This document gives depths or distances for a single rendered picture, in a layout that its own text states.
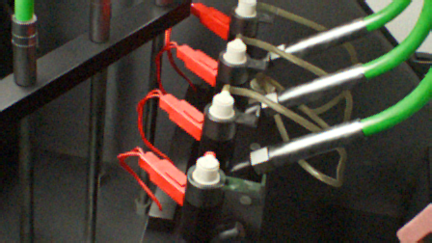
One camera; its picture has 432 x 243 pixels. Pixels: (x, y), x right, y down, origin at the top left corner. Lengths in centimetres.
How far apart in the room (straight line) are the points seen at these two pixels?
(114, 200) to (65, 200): 5
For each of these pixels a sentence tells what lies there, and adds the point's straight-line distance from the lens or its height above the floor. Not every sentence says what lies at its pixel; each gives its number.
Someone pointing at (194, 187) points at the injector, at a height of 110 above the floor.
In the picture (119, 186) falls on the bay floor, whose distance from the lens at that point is 104.
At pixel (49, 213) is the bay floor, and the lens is 100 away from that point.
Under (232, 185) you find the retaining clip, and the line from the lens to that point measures 64.
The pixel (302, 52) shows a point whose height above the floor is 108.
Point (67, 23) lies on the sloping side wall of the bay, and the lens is 97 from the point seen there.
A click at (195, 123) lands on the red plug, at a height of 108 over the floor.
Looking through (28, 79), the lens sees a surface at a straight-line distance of 72.
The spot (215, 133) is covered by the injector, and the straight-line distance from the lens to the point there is 70.
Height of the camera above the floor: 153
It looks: 37 degrees down
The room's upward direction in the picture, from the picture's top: 9 degrees clockwise
